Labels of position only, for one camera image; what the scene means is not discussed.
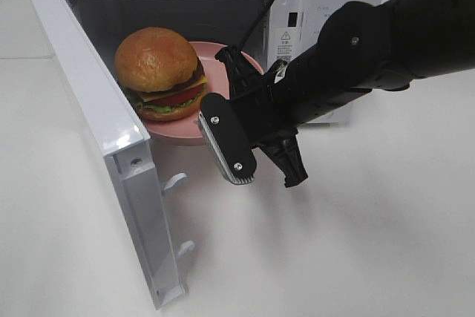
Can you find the burger with sesame-free bun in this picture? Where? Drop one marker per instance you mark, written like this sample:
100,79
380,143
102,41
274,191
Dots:
160,74

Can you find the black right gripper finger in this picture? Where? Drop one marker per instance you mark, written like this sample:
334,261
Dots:
284,152
245,80

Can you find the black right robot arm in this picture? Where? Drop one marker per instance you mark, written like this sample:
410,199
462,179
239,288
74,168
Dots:
360,48

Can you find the white microwave door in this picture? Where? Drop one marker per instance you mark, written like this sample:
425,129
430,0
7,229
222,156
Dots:
124,145

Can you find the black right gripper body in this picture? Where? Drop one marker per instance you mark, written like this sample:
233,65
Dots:
270,117

